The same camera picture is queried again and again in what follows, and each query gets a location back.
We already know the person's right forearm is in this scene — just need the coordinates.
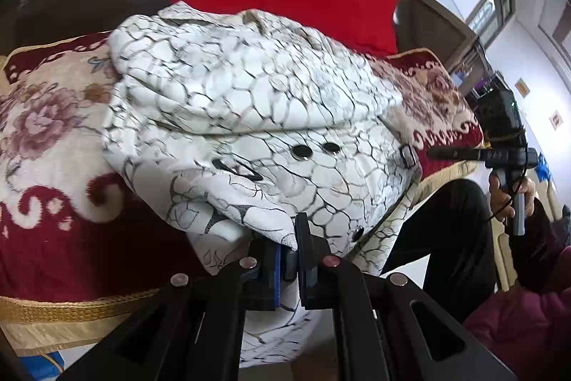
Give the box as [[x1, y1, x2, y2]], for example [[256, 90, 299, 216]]
[[509, 197, 571, 297]]

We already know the window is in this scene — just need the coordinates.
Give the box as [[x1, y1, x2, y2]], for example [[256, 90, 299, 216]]
[[466, 0, 516, 48]]

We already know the blue cloth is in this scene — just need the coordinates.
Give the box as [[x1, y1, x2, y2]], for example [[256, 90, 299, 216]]
[[535, 152, 552, 184]]

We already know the person's maroon jacket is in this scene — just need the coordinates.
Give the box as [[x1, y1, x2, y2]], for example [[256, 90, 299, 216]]
[[463, 246, 571, 381]]

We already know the person's right hand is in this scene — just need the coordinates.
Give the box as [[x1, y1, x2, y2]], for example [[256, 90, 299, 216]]
[[488, 172, 537, 226]]

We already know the person's leg in black pants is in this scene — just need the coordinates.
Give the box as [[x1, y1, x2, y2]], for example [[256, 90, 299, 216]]
[[381, 179, 501, 325]]

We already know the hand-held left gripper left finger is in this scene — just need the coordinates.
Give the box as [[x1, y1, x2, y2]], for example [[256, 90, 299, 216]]
[[58, 238, 283, 381]]

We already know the floral red and cream blanket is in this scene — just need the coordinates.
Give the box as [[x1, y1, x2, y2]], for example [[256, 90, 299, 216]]
[[0, 30, 485, 357]]

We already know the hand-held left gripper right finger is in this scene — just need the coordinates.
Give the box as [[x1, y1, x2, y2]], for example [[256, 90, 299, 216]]
[[294, 212, 520, 381]]

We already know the white branch-patterned coat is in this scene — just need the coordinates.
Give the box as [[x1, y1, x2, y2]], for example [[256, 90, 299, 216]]
[[102, 1, 423, 369]]

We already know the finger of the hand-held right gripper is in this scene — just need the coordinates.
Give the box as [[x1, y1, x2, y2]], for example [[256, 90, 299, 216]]
[[427, 146, 488, 162]]

